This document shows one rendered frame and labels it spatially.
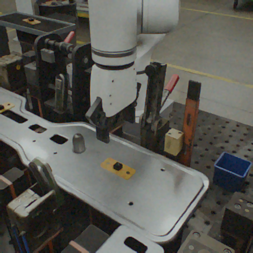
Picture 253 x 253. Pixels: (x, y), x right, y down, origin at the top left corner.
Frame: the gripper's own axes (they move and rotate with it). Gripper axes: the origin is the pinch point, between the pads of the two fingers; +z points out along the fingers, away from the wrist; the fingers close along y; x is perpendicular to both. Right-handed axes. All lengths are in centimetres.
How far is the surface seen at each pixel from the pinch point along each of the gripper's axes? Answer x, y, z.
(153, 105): 0.3, -14.5, 1.3
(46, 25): -61, -34, -4
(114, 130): -14.7, -17.0, 16.5
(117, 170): 0.7, 1.1, 11.6
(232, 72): -63, -299, 113
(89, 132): -15.5, -7.0, 11.9
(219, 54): -98, -346, 114
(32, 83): -50, -15, 10
